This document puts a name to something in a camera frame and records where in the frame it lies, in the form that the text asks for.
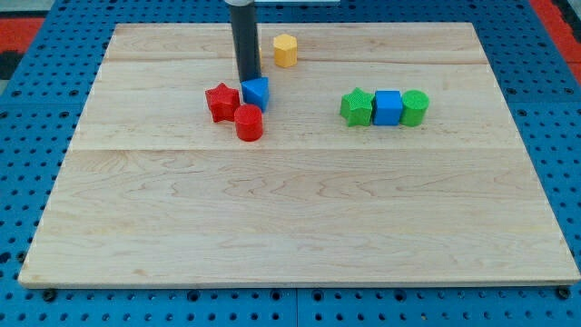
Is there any yellow hexagon block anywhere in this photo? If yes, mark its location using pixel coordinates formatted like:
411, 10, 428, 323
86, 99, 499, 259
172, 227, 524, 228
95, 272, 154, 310
273, 34, 298, 68

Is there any green star block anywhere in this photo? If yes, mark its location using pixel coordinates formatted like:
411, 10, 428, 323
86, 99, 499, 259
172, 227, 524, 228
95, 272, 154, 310
340, 87, 375, 127

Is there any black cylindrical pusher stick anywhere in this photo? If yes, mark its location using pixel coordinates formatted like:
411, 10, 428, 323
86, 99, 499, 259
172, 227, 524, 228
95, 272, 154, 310
226, 0, 261, 83

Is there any blue cube block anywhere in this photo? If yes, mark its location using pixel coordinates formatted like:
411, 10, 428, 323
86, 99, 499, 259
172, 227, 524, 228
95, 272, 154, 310
372, 90, 403, 125

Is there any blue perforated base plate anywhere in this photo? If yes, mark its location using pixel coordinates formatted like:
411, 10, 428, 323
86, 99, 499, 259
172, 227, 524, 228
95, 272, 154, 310
1, 0, 580, 326

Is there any green cylinder block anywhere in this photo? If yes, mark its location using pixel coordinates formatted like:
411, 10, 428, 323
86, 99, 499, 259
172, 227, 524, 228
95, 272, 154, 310
399, 90, 429, 127

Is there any red star block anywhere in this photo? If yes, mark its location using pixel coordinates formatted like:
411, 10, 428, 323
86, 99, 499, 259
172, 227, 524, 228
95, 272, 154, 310
204, 83, 241, 123

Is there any blue triangle block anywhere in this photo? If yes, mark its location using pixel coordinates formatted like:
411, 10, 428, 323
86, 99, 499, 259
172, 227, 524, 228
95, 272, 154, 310
241, 77, 270, 113

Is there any red cylinder block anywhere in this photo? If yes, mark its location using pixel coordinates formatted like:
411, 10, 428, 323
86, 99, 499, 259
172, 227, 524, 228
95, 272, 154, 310
234, 104, 263, 142

